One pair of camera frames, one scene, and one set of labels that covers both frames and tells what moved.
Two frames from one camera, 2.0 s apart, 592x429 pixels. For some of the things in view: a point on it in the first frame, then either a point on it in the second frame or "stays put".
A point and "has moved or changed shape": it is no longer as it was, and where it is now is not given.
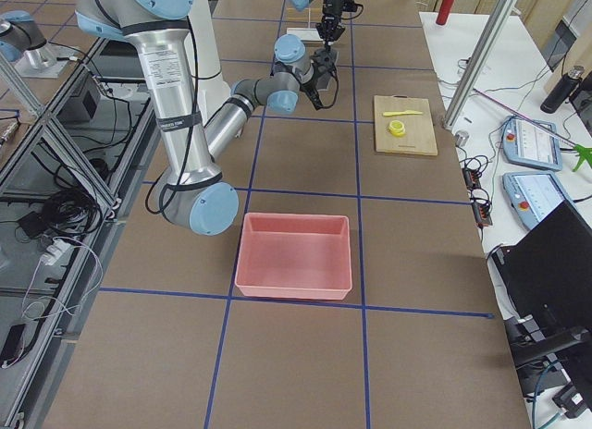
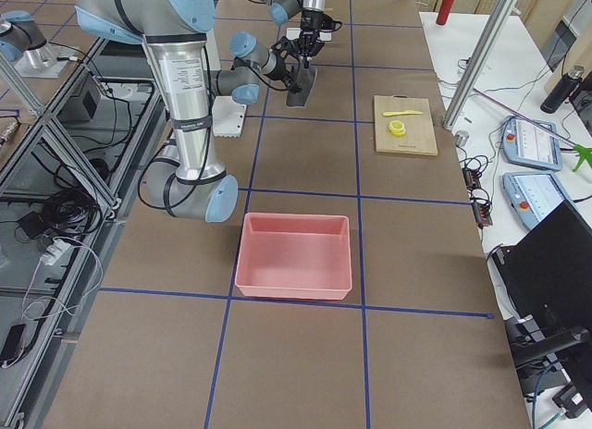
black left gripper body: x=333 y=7 to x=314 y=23
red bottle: x=447 y=5 stays put
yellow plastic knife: x=407 y=112 stays put
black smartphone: x=13 y=344 stays put
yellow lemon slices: x=397 y=128 stays put
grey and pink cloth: x=323 y=62 has moved or changed shape
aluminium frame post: x=483 y=55 stays put
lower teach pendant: x=530 y=196 stays put
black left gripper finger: x=337 y=32 to x=315 y=47
